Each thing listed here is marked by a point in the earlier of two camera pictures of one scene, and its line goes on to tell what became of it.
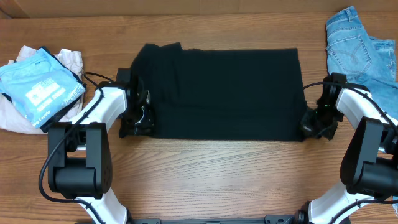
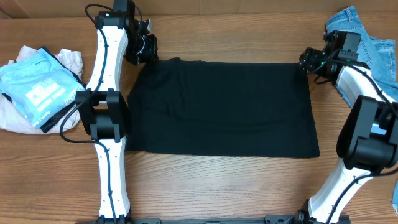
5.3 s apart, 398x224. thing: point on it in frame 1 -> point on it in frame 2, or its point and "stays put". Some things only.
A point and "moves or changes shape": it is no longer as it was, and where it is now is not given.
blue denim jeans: [362, 60] stays put
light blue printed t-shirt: [38, 87] stays put
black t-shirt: [222, 94] moves or changes shape
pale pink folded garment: [11, 119] stays put
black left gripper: [146, 126] -> [151, 54]
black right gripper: [306, 125] -> [307, 60]
